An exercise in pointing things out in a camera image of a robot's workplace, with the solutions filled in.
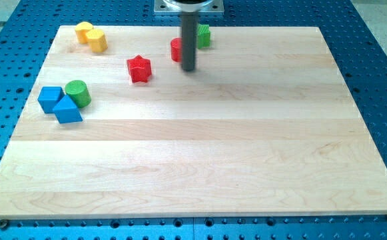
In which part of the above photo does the red cylinder block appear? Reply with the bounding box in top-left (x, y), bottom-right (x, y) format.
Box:
top-left (170, 37), bottom-right (182, 63)

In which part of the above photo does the blue perforated metal table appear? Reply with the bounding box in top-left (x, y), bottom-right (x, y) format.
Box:
top-left (0, 0), bottom-right (387, 239)

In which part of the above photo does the green cylinder block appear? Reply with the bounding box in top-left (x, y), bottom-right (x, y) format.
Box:
top-left (65, 80), bottom-right (91, 108)

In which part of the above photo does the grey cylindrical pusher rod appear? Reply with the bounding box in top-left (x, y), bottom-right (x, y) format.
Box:
top-left (181, 12), bottom-right (198, 72)

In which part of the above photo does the light wooden board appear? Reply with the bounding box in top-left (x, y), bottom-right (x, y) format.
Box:
top-left (0, 25), bottom-right (387, 219)

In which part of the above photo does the silver robot mounting plate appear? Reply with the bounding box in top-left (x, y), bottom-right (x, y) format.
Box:
top-left (154, 0), bottom-right (224, 15)

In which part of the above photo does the yellow round block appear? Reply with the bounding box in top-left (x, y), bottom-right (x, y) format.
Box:
top-left (75, 21), bottom-right (94, 44)

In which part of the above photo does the blue cube block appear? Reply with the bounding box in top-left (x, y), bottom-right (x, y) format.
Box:
top-left (37, 86), bottom-right (64, 113)

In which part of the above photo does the yellow hexagon block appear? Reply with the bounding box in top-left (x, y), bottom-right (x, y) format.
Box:
top-left (86, 29), bottom-right (108, 53)

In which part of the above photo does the blue triangle block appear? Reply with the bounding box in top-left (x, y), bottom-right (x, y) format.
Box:
top-left (53, 95), bottom-right (83, 124)

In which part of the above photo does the red star block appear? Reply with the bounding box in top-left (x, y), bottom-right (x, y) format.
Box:
top-left (127, 55), bottom-right (152, 83)

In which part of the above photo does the green star block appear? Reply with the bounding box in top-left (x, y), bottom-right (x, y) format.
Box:
top-left (197, 24), bottom-right (210, 49)

